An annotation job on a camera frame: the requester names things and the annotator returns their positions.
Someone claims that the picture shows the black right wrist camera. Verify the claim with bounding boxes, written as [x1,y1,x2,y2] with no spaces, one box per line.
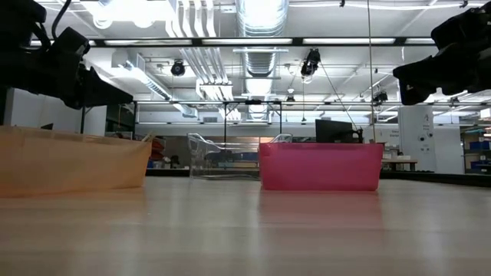
[431,11,476,51]

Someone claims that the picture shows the clear plastic bin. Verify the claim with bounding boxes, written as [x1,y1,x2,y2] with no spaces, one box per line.
[186,132,295,181]

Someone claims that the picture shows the red storage bin rack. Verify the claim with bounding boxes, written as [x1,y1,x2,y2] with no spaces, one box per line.
[151,136,167,160]

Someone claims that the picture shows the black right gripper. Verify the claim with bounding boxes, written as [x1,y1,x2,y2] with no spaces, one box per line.
[393,38,491,107]

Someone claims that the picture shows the black metal table frame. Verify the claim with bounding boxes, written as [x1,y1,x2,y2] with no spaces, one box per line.
[145,167,491,188]

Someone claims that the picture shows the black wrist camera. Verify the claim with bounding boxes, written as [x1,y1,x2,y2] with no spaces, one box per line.
[49,26,91,68]
[431,11,476,51]

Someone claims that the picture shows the wooden table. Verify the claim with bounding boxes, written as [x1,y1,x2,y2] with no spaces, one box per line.
[382,158,419,173]

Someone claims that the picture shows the yellow hanging cord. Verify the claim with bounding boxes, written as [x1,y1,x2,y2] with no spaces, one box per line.
[366,0,381,145]

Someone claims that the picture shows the black beam with light strips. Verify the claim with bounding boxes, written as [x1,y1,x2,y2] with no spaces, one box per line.
[30,37,438,48]

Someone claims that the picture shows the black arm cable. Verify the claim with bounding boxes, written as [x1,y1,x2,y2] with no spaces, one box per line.
[51,0,74,39]

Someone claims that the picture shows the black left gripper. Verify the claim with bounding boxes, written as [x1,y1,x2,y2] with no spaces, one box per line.
[0,48,134,110]

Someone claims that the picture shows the orange translucent plastic bin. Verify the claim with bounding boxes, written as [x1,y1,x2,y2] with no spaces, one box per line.
[0,125,153,199]

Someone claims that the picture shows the black computer monitor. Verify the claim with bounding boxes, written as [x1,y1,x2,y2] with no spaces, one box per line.
[315,119,354,144]

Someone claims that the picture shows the silver ventilation duct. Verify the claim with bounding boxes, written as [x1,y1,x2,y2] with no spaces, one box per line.
[234,0,289,80]

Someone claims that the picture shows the red plastic bin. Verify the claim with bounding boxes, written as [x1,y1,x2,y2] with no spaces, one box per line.
[259,143,384,192]

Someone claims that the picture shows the shelf with blue bins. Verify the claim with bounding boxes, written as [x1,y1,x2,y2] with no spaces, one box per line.
[460,124,491,176]

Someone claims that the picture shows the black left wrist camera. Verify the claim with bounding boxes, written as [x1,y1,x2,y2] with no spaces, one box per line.
[49,26,91,68]

